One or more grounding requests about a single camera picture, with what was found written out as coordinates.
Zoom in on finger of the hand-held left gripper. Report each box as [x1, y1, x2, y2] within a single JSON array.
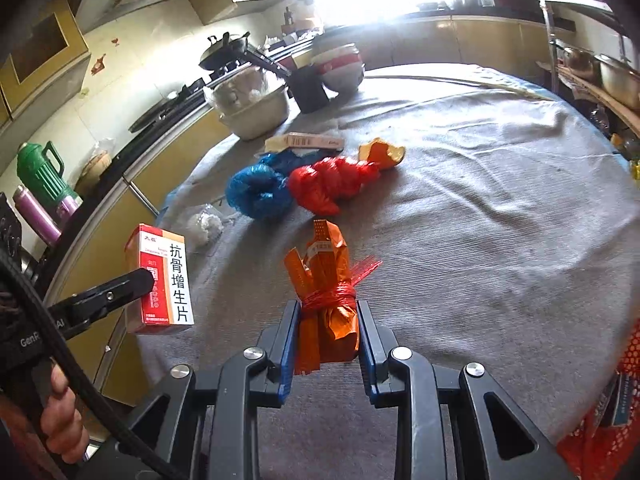
[[47, 267, 157, 341]]

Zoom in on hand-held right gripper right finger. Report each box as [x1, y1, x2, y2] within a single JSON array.
[[356, 300, 577, 480]]

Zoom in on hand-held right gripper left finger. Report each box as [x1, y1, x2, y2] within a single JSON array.
[[122, 300, 302, 480]]

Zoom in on red and white medicine box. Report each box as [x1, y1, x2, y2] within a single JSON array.
[[124, 223, 196, 336]]

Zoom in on orange wrapper bundle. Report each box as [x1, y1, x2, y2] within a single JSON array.
[[284, 218, 384, 376]]

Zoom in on blue plastic bag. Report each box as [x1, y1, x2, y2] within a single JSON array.
[[225, 150, 322, 220]]

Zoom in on white cardboard box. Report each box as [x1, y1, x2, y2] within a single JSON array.
[[263, 131, 346, 154]]

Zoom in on red mesh bag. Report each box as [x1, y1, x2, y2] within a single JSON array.
[[557, 317, 640, 480]]

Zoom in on person's left hand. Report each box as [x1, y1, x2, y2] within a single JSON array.
[[39, 363, 92, 465]]

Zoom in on purple bottle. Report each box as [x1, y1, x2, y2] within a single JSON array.
[[12, 184, 62, 246]]

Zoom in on clear plastic bag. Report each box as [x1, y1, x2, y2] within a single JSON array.
[[177, 203, 227, 249]]

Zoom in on woven basket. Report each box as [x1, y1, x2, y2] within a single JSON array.
[[79, 150, 114, 197]]

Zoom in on green thermos jug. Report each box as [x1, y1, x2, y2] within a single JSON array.
[[16, 140, 81, 211]]

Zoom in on crumpled red plastic bag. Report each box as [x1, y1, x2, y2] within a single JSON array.
[[287, 156, 382, 216]]

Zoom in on grey tablecloth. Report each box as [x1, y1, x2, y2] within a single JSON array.
[[137, 63, 629, 480]]

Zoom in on gas stove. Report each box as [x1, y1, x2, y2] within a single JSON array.
[[127, 77, 212, 134]]

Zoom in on orange peel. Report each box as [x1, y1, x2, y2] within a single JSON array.
[[358, 137, 407, 170]]

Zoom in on large cream bowl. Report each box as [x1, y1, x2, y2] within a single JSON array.
[[217, 85, 291, 141]]

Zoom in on plastic-wrapped white bowls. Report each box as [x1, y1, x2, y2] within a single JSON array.
[[202, 67, 289, 111]]

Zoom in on black chopstick holder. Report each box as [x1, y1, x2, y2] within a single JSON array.
[[289, 65, 331, 114]]

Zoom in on black wok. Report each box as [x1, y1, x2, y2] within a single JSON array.
[[198, 31, 251, 71]]

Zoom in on stack of white bowls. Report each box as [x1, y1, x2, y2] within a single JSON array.
[[309, 42, 366, 95]]

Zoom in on small steel pot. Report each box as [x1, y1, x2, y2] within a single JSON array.
[[562, 47, 601, 84]]

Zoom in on metal kitchen rack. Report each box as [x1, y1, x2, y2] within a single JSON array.
[[535, 0, 640, 137]]

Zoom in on large steel pot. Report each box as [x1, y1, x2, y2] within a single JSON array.
[[597, 54, 640, 111]]

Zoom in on black braided cable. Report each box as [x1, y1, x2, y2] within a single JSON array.
[[0, 249, 189, 480]]

